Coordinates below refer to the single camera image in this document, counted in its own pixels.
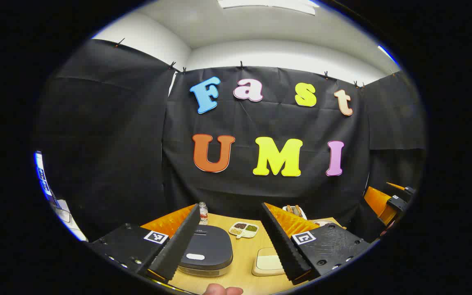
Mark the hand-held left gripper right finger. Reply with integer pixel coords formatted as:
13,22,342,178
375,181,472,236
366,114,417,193
261,202,372,285

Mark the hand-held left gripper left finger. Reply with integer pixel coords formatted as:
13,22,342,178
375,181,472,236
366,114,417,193
88,204,201,283

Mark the dark grey rice cooker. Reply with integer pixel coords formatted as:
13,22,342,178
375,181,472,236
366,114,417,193
177,225,234,277

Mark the cream square tray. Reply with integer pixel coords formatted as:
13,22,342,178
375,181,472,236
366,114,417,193
252,247,286,277

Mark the white toaster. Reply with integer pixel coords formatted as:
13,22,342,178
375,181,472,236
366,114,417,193
282,204,307,220

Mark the white divided grain dish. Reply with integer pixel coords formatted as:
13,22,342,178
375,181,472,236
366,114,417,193
229,222,259,239

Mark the white side desk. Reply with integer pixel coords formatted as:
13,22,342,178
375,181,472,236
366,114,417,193
52,200,88,242

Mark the black backdrop cloth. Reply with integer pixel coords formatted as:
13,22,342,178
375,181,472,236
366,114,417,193
33,39,427,242

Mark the small ceiling light panel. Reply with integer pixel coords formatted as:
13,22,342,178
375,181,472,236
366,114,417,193
377,45,398,64

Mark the computer monitor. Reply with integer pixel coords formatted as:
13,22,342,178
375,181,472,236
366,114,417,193
34,151,58,205

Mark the long ceiling light panel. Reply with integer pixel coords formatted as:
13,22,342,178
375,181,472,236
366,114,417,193
218,0,316,16

